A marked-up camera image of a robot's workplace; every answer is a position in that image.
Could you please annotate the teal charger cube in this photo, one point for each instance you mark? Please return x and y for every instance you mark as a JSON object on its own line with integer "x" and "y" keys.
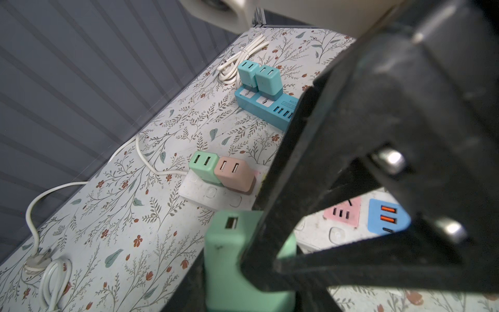
{"x": 269, "y": 82}
{"x": 247, "y": 73}

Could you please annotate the pink charger cube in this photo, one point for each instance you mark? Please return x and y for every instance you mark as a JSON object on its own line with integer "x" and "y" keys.
{"x": 235, "y": 174}

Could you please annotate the white multicolour power strip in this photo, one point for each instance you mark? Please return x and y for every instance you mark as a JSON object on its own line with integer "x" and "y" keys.
{"x": 372, "y": 214}

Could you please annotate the green charger cube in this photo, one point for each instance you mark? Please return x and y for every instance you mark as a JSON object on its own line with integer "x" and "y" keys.
{"x": 226, "y": 289}
{"x": 203, "y": 165}

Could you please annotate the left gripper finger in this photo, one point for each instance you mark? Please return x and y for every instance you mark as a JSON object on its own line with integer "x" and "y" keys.
{"x": 190, "y": 293}

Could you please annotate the teal USB power strip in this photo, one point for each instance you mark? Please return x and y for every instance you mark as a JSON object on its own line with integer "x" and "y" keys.
{"x": 278, "y": 113}

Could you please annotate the floral table mat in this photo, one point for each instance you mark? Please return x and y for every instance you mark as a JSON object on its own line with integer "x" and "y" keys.
{"x": 131, "y": 238}

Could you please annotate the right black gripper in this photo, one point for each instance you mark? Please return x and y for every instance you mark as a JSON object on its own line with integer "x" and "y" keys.
{"x": 412, "y": 106}

